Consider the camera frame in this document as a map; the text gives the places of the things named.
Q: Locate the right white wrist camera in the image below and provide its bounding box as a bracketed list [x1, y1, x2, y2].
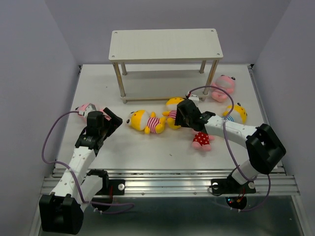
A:
[186, 92, 200, 107]

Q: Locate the white two-tier shelf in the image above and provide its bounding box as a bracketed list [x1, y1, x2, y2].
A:
[108, 29, 223, 103]

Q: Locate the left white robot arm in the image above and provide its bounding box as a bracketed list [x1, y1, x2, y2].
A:
[39, 108, 123, 235]

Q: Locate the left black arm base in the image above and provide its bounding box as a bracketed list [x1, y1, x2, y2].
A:
[92, 179, 126, 204]

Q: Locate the aluminium rail frame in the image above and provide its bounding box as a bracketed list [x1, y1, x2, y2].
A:
[29, 64, 311, 236]

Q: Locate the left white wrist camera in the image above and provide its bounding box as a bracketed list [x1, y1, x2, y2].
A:
[76, 103, 97, 118]

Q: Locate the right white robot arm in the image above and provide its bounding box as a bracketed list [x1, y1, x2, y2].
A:
[175, 99, 286, 195]

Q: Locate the pink plush orange-striped shirt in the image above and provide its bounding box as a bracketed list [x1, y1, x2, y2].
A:
[75, 103, 111, 121]

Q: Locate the pink plush red polka-dot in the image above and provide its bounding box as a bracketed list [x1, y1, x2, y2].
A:
[192, 130, 215, 151]

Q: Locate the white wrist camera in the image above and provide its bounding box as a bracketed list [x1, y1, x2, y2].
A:
[76, 103, 97, 118]
[186, 92, 200, 107]

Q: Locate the yellow plush blue-striped shirt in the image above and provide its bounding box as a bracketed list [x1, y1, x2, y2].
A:
[226, 103, 248, 124]

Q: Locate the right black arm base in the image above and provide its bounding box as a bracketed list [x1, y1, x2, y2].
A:
[208, 178, 256, 210]

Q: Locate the yellow plush pink-striped shirt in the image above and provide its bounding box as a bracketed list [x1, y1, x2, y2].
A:
[126, 110, 166, 134]

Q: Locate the yellow plush red-striped shirt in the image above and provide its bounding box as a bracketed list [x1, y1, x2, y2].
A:
[162, 97, 184, 130]

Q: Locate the pink plush pink-striped shirt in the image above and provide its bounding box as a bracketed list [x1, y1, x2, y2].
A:
[211, 75, 236, 102]

